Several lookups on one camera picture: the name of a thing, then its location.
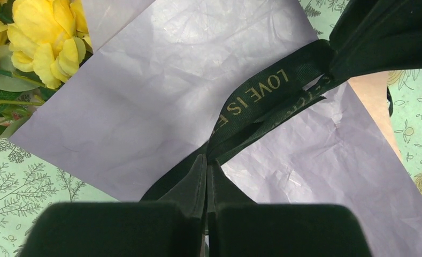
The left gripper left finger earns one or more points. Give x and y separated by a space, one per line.
170 226

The floral patterned table mat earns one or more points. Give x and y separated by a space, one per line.
259 105

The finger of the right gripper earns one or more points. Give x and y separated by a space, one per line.
375 36

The yellow fake flower bunch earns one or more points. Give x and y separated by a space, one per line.
42 45

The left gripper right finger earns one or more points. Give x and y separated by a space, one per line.
238 226

